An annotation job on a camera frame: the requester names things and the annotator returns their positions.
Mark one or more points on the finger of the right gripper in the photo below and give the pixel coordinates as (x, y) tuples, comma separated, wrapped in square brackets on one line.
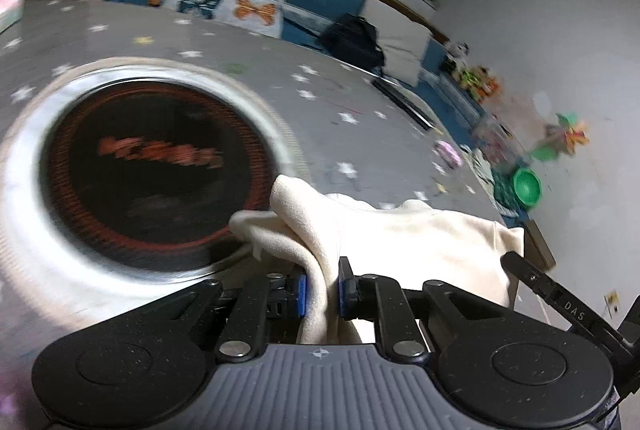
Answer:
[(621, 344)]

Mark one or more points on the green plastic bowl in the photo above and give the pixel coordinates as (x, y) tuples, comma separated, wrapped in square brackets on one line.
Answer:
[(527, 187)]

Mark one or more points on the clear plastic toy box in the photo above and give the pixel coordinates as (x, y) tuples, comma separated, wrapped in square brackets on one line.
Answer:
[(498, 145)]

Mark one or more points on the colourful plush toys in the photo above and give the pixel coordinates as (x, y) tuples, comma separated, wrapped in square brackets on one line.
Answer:
[(478, 82)]

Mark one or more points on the grey star-patterned tablecloth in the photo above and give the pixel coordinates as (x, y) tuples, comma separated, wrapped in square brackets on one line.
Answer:
[(356, 142)]

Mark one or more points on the cream garment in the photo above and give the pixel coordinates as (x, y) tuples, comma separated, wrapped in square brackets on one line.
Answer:
[(411, 243)]

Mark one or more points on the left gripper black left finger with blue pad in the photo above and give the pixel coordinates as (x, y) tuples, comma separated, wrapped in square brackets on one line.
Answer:
[(282, 294)]

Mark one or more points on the white cushion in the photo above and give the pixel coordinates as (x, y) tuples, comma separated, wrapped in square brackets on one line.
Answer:
[(403, 41)]

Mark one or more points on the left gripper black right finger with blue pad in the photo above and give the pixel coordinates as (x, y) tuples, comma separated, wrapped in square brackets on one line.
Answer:
[(367, 297)]

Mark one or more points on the colourful pinwheel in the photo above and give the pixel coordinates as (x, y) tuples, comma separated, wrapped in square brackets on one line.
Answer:
[(560, 138)]

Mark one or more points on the black remote bar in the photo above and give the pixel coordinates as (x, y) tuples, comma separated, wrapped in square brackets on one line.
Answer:
[(393, 93)]

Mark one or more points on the black bag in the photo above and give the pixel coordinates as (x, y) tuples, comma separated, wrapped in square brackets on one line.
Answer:
[(354, 41)]

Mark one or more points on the panda plush toy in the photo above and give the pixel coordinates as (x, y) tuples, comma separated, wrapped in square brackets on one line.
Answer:
[(456, 55)]

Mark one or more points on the round induction cooktop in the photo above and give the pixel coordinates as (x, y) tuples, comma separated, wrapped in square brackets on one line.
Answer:
[(128, 170)]

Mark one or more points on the tissue pack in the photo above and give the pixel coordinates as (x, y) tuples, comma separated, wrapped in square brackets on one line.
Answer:
[(11, 11)]

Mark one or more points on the pink small object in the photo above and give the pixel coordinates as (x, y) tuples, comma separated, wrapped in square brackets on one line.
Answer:
[(448, 154)]

